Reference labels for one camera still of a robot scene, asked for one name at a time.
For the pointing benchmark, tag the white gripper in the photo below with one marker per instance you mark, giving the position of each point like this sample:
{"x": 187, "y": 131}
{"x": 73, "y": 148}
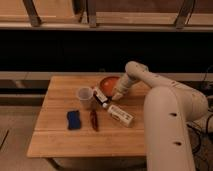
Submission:
{"x": 122, "y": 86}

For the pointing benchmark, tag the orange ceramic bowl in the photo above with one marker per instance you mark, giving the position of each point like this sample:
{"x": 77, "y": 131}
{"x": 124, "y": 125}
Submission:
{"x": 107, "y": 84}

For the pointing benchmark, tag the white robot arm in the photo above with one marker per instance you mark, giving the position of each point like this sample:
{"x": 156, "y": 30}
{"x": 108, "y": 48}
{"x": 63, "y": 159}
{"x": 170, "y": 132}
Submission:
{"x": 168, "y": 106}

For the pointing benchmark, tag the small red white box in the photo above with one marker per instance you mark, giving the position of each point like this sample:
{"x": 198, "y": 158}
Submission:
{"x": 99, "y": 94}

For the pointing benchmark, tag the white bottle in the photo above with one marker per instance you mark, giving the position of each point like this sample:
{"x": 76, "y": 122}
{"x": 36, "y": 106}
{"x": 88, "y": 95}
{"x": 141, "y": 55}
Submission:
{"x": 118, "y": 114}

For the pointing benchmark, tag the translucent plastic cup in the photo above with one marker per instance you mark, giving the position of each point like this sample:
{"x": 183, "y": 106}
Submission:
{"x": 85, "y": 96}

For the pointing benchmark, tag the wooden table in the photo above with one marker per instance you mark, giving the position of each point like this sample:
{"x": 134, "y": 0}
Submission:
{"x": 52, "y": 138}

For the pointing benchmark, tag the blue sponge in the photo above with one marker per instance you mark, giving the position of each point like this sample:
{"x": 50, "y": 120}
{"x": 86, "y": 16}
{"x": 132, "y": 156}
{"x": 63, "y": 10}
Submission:
{"x": 74, "y": 121}

